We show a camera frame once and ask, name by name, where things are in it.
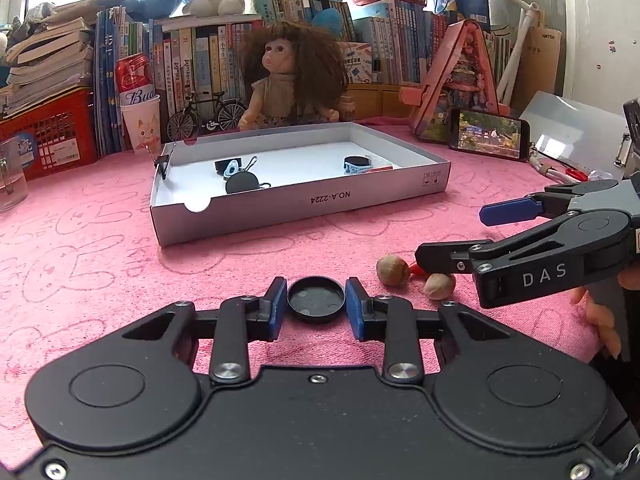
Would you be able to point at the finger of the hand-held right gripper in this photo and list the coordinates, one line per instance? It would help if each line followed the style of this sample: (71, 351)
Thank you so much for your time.
(510, 210)
(450, 256)

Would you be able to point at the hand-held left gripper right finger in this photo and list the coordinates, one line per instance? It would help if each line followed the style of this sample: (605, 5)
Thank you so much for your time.
(355, 310)

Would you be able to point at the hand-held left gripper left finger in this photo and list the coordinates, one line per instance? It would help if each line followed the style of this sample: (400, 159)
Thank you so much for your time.
(275, 310)

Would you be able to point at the brown nut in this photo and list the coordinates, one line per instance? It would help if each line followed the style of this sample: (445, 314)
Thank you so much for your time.
(392, 270)
(440, 287)

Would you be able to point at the black round lid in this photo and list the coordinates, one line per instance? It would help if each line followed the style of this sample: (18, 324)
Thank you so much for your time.
(316, 300)

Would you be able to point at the white cardboard box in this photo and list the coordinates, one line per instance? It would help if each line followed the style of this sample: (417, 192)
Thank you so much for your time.
(300, 200)

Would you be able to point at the black round disc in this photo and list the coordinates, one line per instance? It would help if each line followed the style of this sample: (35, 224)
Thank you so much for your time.
(241, 183)

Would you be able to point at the light blue plastic clip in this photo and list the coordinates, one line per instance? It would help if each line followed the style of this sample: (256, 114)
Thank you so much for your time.
(232, 169)

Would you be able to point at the small black cap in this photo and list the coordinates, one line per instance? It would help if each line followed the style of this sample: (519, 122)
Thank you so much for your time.
(220, 165)

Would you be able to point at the person's right hand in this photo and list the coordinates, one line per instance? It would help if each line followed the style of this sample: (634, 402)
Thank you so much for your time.
(602, 327)

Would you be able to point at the black smartphone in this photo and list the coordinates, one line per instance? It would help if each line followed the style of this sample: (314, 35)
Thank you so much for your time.
(487, 132)

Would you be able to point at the translucent plastic sheet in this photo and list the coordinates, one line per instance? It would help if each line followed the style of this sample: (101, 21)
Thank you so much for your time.
(575, 130)

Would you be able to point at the pink toy stand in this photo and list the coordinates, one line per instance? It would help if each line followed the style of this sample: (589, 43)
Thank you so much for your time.
(465, 75)

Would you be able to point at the white plastic pipe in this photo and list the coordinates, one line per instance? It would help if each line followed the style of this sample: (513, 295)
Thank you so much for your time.
(520, 45)

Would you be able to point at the wooden drawer box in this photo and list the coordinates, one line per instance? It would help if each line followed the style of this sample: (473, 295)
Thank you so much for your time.
(380, 102)

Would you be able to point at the small black binder clip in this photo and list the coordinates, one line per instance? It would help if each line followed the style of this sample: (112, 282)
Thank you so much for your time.
(162, 162)

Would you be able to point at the pink printed cloth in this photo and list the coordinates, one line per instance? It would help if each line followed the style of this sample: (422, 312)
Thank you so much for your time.
(100, 240)

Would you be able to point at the black miniature bicycle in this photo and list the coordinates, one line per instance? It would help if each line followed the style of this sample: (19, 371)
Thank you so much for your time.
(205, 117)

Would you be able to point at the white paper cup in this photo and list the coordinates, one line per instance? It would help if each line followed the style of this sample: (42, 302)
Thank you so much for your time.
(142, 127)

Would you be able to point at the curly haired doll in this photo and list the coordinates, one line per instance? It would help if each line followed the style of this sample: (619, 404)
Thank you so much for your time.
(295, 70)

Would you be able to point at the row of upright books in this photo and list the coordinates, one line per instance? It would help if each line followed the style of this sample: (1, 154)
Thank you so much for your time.
(200, 60)

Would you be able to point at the red drink can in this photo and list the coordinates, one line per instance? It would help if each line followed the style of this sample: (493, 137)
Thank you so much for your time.
(134, 77)

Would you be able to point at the large red plastic basket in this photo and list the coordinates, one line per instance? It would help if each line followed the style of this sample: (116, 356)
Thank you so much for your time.
(55, 135)

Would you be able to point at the clear glass mug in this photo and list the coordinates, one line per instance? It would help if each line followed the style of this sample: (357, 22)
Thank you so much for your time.
(11, 180)

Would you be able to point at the stack of worn books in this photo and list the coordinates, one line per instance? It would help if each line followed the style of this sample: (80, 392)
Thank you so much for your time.
(45, 60)

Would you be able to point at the grey crumpled cloth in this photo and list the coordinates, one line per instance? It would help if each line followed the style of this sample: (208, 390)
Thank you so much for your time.
(35, 15)

